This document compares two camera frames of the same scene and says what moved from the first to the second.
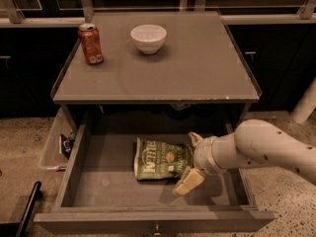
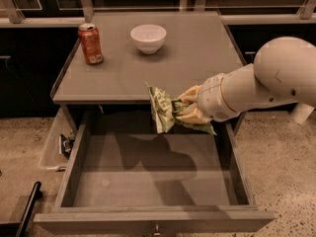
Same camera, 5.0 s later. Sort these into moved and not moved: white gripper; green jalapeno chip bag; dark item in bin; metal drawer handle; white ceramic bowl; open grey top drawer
Moved: white gripper; green jalapeno chip bag
Not moved: open grey top drawer; dark item in bin; metal drawer handle; white ceramic bowl
